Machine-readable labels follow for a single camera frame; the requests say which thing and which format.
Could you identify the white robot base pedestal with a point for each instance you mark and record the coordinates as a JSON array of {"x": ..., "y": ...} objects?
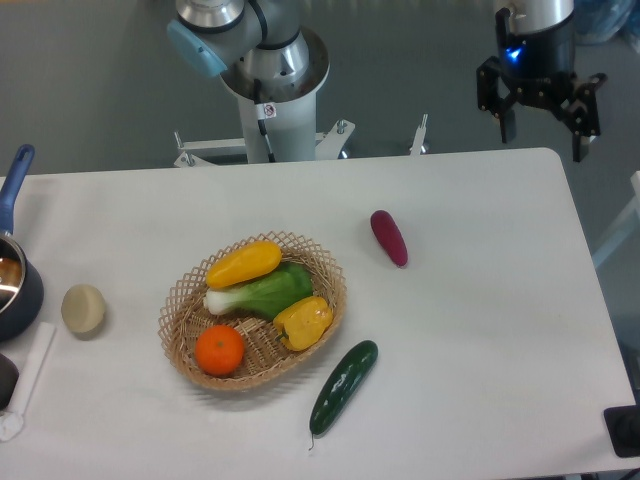
[{"x": 271, "y": 132}]

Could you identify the dark blue saucepan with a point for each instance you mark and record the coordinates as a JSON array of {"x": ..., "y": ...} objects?
[{"x": 22, "y": 291}]

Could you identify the woven wicker basket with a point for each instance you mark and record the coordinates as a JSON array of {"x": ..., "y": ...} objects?
[{"x": 184, "y": 317}]

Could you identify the yellow bell pepper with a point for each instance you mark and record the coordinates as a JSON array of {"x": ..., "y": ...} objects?
[{"x": 302, "y": 324}]

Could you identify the purple sweet potato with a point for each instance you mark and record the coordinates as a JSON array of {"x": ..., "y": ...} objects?
[{"x": 389, "y": 237}]

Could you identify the white metal frame right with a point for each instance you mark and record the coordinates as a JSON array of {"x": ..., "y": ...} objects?
[{"x": 620, "y": 229}]

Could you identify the blue plastic bag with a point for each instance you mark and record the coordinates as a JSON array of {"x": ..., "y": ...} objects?
[{"x": 598, "y": 21}]

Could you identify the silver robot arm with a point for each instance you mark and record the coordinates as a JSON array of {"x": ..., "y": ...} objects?
[{"x": 274, "y": 67}]

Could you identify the dark round object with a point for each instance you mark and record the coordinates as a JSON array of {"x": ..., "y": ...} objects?
[{"x": 9, "y": 375}]

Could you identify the green bok choy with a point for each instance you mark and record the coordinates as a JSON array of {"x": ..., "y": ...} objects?
[{"x": 266, "y": 296}]

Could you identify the black device at edge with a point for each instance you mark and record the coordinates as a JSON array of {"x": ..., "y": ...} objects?
[{"x": 623, "y": 428}]

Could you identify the dark green cucumber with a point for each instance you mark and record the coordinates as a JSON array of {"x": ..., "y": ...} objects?
[{"x": 340, "y": 386}]

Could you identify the orange tangerine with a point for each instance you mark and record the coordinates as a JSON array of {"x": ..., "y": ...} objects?
[{"x": 219, "y": 350}]

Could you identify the yellow mango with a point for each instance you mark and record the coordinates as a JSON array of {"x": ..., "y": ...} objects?
[{"x": 246, "y": 263}]

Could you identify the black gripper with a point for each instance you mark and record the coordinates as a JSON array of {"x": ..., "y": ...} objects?
[{"x": 536, "y": 52}]

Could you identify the beige round bun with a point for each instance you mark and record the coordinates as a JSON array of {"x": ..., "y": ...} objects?
[{"x": 83, "y": 311}]

